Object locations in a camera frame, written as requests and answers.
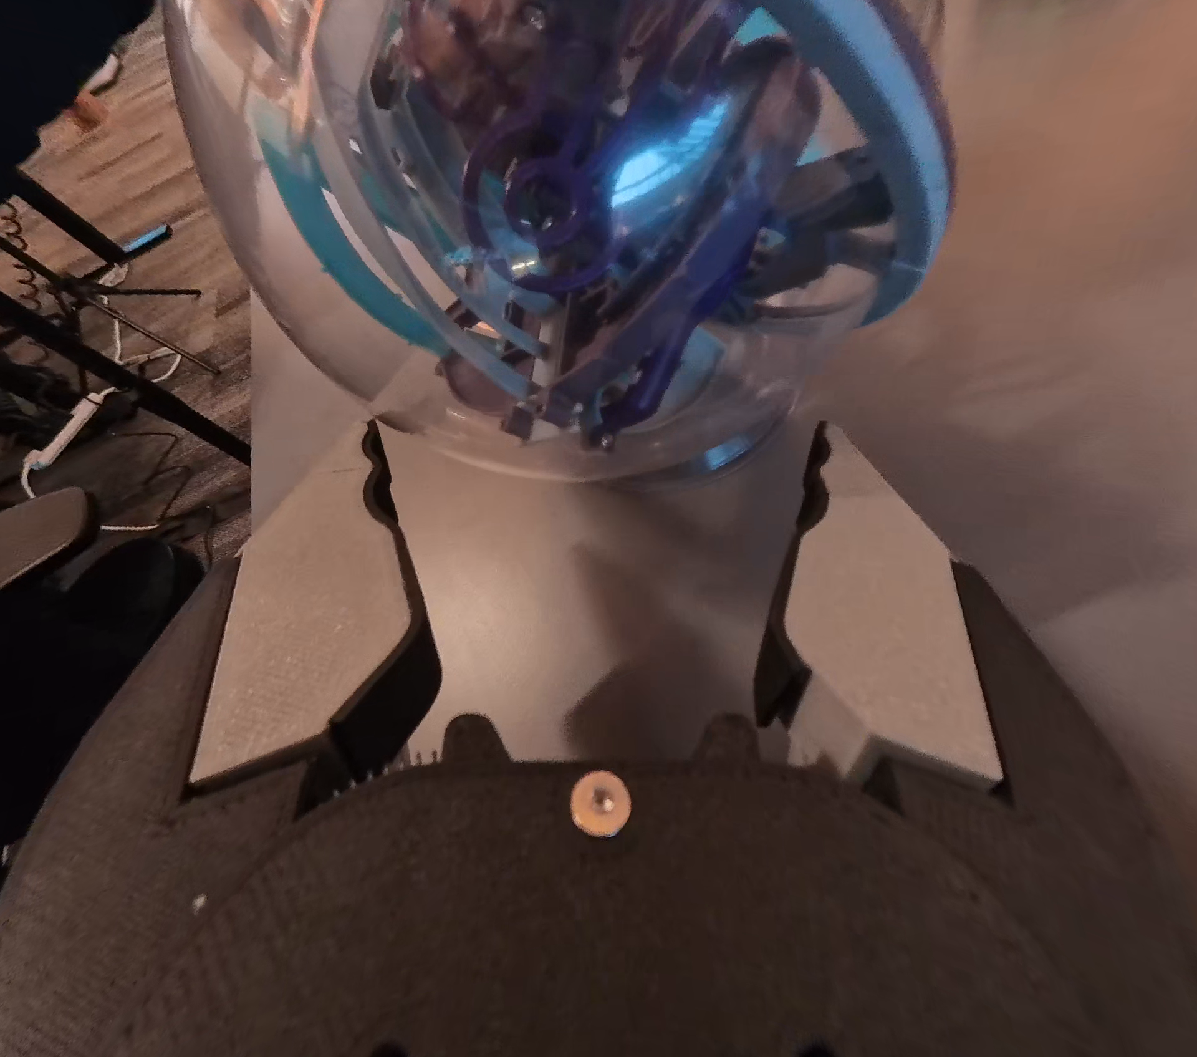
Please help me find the white charging cable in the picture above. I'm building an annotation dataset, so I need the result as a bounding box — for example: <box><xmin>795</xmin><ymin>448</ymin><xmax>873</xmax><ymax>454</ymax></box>
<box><xmin>21</xmin><ymin>299</ymin><xmax>188</xmax><ymax>535</ymax></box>

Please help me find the person's dark clothing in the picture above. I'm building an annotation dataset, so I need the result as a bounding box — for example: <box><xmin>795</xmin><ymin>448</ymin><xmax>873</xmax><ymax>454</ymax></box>
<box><xmin>0</xmin><ymin>537</ymin><xmax>210</xmax><ymax>853</ymax></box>

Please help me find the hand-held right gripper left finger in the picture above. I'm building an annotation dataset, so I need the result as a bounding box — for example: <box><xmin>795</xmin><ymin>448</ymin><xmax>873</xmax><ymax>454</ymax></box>
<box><xmin>188</xmin><ymin>419</ymin><xmax>444</xmax><ymax>792</ymax></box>

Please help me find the black framed desk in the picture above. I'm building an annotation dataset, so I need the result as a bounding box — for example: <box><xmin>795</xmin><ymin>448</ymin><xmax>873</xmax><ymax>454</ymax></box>
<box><xmin>0</xmin><ymin>167</ymin><xmax>255</xmax><ymax>468</ymax></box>

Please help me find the clear ball stand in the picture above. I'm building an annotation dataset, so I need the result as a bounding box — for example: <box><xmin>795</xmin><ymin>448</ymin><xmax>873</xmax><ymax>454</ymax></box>
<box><xmin>655</xmin><ymin>433</ymin><xmax>780</xmax><ymax>485</ymax></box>

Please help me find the person's left forearm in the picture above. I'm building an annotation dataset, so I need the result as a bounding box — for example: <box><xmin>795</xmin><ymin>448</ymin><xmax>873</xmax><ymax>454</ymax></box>
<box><xmin>0</xmin><ymin>0</ymin><xmax>163</xmax><ymax>175</ymax></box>

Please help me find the clear plastic maze ball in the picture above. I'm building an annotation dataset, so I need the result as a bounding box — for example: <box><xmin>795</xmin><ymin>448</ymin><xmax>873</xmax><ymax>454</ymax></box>
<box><xmin>161</xmin><ymin>0</ymin><xmax>958</xmax><ymax>485</ymax></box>

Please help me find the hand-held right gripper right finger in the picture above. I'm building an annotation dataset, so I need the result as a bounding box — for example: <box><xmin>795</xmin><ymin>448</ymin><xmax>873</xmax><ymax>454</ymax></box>
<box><xmin>752</xmin><ymin>421</ymin><xmax>1011</xmax><ymax>798</ymax></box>

